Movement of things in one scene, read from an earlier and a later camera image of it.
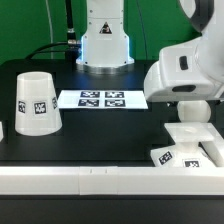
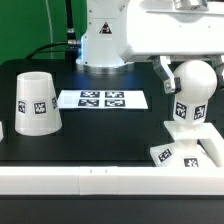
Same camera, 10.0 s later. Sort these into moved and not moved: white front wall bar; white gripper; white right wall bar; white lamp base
Moved: white gripper
Not moved: white front wall bar; white lamp base; white right wall bar
